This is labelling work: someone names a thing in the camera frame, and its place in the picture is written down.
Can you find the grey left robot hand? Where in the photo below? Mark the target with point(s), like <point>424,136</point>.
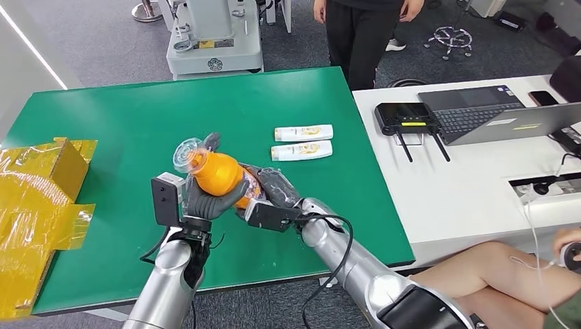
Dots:
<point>209,206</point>

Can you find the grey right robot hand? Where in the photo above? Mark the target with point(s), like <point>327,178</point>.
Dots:
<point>279,186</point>

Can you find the orange bottle with clear cap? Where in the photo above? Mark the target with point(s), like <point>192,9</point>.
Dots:
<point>218,175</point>

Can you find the white robot base machine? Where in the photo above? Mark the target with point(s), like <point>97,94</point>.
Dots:
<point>214,45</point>

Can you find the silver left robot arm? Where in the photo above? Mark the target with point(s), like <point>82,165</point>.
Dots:
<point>168,286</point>

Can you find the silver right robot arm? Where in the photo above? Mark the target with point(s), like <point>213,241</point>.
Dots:
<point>358,272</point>

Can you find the white shampoo bottle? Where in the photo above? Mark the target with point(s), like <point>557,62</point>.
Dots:
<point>303,133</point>
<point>302,150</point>

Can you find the black controller with antennas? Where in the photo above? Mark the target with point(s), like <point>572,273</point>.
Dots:
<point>403,116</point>

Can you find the clear controller stand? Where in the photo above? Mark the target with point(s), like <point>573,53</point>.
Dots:
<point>415,138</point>

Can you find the black round floor disc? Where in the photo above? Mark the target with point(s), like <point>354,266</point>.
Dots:
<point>407,83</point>

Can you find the standing person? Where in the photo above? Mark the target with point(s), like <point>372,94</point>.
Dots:
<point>358,41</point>

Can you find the yellow taped cardboard box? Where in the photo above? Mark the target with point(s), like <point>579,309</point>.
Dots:
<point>31,204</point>

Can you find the person with white shoes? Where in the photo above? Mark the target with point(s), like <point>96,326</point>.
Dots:
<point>395,45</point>

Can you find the chrome stanchion base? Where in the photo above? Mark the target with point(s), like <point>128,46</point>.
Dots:
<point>146,13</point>

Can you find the dark open laptop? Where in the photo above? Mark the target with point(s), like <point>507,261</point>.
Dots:
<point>464,102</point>

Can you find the chrome star chair base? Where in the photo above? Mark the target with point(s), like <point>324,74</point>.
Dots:
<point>450,38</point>

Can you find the seated person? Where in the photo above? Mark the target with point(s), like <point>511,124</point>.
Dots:
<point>490,281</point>

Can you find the grey laptop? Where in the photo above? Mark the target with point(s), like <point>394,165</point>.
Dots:
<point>522,125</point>

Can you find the black power plug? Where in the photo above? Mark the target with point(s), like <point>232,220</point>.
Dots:
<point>541,187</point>

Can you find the white floor box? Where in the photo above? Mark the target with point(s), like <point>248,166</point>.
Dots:
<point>489,7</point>

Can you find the black smartphone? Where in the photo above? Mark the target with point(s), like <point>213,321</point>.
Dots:
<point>543,98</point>

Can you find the black box on floor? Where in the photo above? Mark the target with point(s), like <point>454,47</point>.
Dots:
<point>510,22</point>

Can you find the black device at desk edge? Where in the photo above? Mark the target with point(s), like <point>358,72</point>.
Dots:
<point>570,138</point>

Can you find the round black handheld device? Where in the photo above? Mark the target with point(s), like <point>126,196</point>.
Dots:
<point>574,256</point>

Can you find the black chair back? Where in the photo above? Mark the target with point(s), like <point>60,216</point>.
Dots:
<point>568,79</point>

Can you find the black bag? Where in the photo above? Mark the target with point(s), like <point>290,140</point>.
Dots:
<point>561,41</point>

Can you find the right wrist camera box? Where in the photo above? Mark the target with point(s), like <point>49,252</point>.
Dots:
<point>272,217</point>

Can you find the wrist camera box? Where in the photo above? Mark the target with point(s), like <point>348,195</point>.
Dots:
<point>272,217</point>
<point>165,200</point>

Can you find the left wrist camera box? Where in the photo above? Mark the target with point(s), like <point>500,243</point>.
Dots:
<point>165,200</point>

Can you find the white panel frame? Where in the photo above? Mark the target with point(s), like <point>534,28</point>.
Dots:
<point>286,13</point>

